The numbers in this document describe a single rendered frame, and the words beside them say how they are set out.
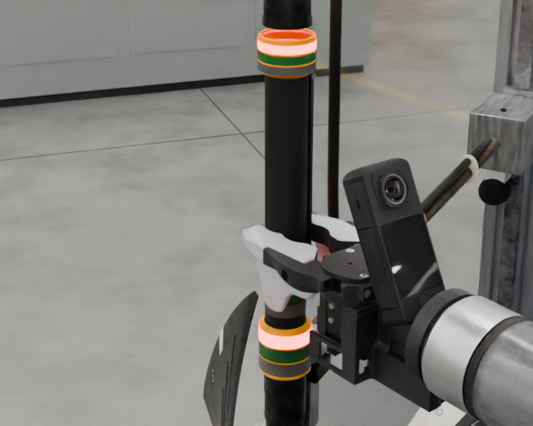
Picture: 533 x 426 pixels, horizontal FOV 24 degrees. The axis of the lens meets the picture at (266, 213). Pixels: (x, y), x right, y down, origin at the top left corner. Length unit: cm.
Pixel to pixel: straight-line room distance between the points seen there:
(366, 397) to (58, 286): 236
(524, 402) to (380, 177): 19
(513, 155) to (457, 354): 72
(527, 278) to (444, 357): 89
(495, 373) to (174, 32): 591
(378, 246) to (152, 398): 307
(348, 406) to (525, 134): 111
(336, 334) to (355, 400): 154
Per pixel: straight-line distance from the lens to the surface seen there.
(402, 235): 86
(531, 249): 168
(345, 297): 88
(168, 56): 668
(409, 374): 88
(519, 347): 79
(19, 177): 565
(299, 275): 89
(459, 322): 82
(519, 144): 151
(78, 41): 655
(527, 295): 171
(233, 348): 137
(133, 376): 401
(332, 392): 254
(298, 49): 90
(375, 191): 85
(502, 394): 79
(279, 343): 99
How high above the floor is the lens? 205
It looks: 23 degrees down
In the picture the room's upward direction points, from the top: straight up
